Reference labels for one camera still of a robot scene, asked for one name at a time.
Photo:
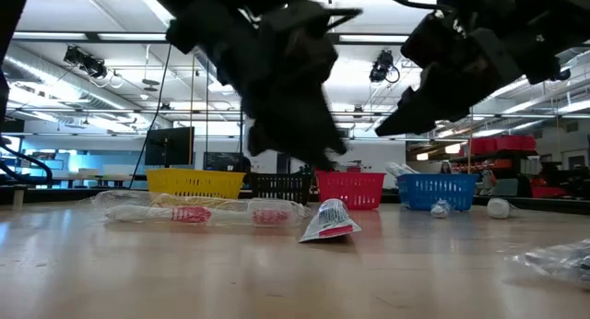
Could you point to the blue plastic basket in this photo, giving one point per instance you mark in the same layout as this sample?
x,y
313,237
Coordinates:
x,y
438,190

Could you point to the red plastic basket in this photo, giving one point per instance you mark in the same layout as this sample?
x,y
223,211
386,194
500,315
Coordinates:
x,y
350,190

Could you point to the red storage bins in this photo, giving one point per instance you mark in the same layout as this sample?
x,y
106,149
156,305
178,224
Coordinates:
x,y
502,144

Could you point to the small black monitor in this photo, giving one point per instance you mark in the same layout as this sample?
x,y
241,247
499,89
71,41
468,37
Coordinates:
x,y
226,161

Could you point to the black plastic basket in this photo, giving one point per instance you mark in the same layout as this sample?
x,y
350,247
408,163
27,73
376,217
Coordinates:
x,y
281,187

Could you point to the black ceiling camera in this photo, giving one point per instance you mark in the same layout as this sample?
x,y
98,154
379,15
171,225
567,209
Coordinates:
x,y
381,66
85,62

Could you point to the clear plastic bag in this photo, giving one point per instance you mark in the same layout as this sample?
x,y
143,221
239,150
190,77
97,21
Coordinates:
x,y
562,263

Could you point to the red white toothbrush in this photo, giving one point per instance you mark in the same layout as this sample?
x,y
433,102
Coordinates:
x,y
191,214

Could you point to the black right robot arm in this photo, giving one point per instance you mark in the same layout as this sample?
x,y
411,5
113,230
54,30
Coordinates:
x,y
553,24

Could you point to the large black monitor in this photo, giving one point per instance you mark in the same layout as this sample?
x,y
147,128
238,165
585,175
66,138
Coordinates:
x,y
169,146

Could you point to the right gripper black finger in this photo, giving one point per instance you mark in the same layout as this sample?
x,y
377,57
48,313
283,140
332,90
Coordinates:
x,y
428,109
415,90

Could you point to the small white wrapper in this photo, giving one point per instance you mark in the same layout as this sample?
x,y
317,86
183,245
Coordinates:
x,y
440,209

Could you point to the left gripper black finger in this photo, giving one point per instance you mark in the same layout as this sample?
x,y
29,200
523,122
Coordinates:
x,y
260,139
309,139

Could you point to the person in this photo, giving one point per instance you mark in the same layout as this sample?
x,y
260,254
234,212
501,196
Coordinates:
x,y
445,168

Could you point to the blue white toothbrush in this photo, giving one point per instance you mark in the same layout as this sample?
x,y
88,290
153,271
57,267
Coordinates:
x,y
401,168

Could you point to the yellow plastic basket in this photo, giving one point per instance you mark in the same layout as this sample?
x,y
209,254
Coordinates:
x,y
193,183

